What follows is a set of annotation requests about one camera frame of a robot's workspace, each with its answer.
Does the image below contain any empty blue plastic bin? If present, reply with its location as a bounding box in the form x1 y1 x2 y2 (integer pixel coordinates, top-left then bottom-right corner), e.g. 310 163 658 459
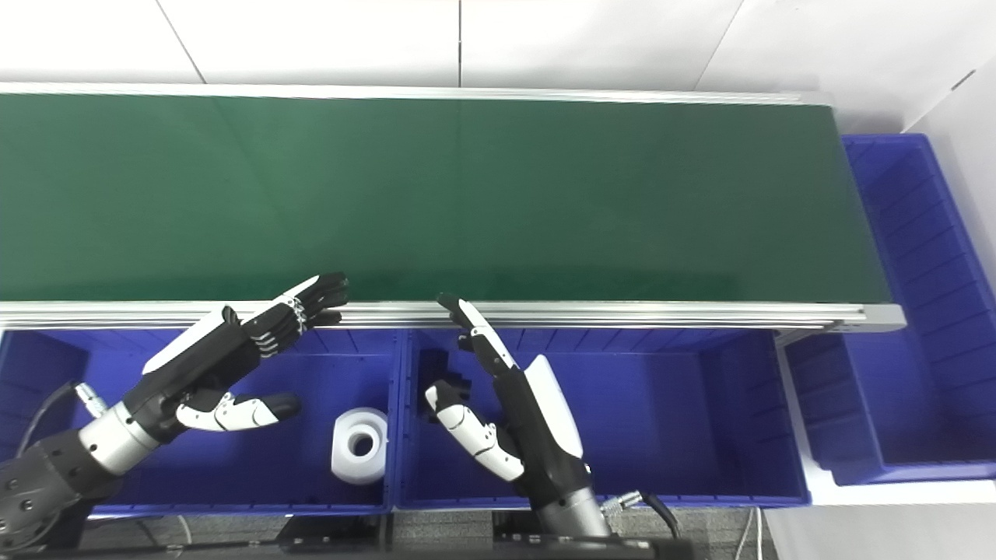
784 134 996 487

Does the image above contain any blue bin with white parts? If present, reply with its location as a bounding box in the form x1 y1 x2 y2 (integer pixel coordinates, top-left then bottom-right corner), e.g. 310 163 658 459
0 327 402 518

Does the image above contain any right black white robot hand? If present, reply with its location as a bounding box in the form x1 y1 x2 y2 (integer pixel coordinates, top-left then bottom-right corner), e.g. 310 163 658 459
424 292 598 513

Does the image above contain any black base frame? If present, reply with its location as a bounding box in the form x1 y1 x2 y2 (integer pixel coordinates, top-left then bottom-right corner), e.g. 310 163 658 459
0 513 693 560

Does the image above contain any blue bin with black part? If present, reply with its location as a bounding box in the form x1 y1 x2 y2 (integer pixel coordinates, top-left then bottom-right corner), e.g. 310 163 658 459
393 327 812 510

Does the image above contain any black plastic part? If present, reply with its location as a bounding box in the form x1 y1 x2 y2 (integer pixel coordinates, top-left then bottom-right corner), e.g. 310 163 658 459
416 346 475 425

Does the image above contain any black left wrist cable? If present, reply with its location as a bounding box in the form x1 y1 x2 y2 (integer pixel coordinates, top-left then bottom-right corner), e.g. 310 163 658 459
16 380 110 460

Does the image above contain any white cylindrical plastic part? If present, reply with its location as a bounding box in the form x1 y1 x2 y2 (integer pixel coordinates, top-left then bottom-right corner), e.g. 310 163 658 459
331 408 389 486

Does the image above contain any silver aluminium conveyor rail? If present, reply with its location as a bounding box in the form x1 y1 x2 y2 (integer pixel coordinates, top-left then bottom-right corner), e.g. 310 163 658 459
0 299 907 334
0 82 833 106

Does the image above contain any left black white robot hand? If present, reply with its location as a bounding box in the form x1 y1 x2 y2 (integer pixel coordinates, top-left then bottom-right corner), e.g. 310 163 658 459
123 272 349 446

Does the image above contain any green conveyor belt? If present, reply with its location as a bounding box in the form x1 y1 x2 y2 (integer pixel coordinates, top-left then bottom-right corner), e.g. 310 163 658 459
0 93 892 306

